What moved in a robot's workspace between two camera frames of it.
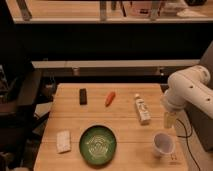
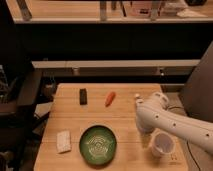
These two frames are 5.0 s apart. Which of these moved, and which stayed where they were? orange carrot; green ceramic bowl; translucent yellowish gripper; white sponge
Moved: translucent yellowish gripper
Stayed: orange carrot; green ceramic bowl; white sponge
